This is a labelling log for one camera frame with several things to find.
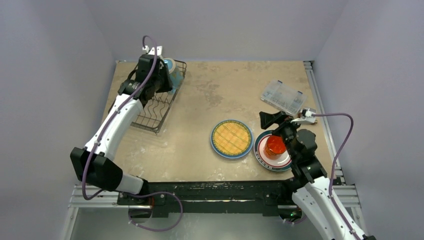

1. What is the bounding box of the blue butterfly mug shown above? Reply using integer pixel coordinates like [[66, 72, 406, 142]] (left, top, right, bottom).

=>
[[163, 58, 184, 95]]

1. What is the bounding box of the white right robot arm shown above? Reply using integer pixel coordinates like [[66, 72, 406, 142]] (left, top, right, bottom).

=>
[[259, 111, 375, 240]]

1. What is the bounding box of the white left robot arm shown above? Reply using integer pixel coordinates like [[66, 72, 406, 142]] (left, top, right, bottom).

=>
[[70, 54, 173, 205]]

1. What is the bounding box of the striped rim white plate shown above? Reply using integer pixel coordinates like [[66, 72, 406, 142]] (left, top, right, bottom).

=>
[[253, 130, 292, 173]]

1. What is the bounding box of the red translucent cup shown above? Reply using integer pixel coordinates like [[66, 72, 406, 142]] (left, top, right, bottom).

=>
[[264, 134, 286, 160]]

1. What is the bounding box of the clear plastic screw box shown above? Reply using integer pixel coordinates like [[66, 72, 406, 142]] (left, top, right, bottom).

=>
[[260, 80, 307, 116]]

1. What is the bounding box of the blue plate with bamboo pattern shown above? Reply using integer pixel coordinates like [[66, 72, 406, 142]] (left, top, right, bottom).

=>
[[209, 119, 254, 160]]

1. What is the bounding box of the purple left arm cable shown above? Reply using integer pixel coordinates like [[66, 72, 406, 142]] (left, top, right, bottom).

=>
[[81, 35, 184, 233]]

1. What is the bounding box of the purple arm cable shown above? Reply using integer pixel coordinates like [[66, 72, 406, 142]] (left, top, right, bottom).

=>
[[81, 35, 184, 233], [283, 112, 362, 240]]

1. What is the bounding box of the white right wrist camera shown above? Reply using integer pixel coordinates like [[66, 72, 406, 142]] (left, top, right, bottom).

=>
[[291, 107, 316, 125]]

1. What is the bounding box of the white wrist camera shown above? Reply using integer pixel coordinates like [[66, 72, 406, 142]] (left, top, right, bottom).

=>
[[291, 107, 316, 125], [142, 45, 163, 58]]

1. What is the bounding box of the black wire dish rack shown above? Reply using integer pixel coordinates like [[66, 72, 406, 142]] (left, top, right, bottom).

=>
[[117, 60, 187, 133]]

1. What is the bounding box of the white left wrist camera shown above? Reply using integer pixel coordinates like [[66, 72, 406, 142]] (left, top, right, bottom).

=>
[[142, 45, 163, 58]]

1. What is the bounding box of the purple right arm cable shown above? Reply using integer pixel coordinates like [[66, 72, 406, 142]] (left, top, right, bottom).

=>
[[283, 112, 362, 240]]

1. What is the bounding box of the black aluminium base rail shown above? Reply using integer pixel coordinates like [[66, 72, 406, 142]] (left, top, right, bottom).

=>
[[67, 180, 360, 220]]

